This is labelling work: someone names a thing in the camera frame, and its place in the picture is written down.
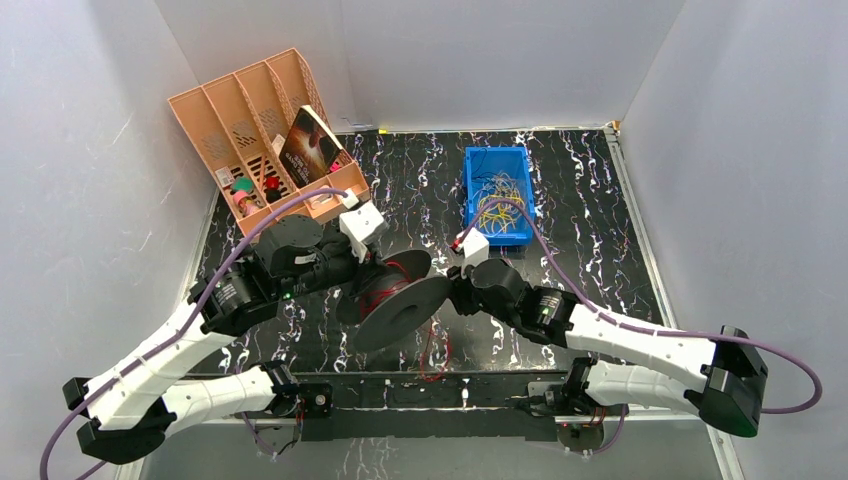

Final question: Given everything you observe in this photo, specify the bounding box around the red wire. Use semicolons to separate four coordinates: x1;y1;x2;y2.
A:
357;261;455;384

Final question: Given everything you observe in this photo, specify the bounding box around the grey perforated cable spool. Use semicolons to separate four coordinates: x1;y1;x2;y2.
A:
336;249;451;352

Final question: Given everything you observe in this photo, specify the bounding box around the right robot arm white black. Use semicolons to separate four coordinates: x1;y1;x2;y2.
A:
448;259;768;438

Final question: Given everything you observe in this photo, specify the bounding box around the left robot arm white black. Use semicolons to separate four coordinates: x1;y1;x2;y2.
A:
63;205;386;465

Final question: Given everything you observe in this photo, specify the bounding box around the red black small item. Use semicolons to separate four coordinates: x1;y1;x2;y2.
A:
263;175;282;204

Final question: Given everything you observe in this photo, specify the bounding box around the brown book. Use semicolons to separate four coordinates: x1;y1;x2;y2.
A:
278;105;343;188

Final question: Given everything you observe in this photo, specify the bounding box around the green tape roll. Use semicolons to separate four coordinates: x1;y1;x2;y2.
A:
232;176;254;192

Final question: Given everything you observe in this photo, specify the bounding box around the blue plastic bin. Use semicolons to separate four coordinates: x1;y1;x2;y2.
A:
462;146;535;248

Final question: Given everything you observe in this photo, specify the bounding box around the orange file organizer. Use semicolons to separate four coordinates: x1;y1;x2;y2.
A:
168;48;371;234

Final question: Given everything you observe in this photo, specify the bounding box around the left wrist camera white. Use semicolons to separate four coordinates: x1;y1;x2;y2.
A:
338;189;388;264

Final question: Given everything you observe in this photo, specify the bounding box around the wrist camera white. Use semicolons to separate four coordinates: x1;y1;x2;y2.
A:
338;189;388;264
451;227;490;277

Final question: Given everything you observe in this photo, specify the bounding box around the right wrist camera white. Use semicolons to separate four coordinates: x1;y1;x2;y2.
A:
451;227;490;277

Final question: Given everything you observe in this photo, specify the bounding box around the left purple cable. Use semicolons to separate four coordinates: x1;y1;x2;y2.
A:
39;187;359;480

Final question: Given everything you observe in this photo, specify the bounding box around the purple cable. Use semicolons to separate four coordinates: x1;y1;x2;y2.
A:
39;187;359;480
463;197;824;416

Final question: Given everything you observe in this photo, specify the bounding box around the bundle of coloured wires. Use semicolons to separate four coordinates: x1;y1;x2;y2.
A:
471;170;531;234

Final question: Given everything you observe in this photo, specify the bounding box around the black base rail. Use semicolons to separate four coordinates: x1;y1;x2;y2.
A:
297;371;577;442

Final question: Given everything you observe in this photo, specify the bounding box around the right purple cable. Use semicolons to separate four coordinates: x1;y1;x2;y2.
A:
463;197;824;416

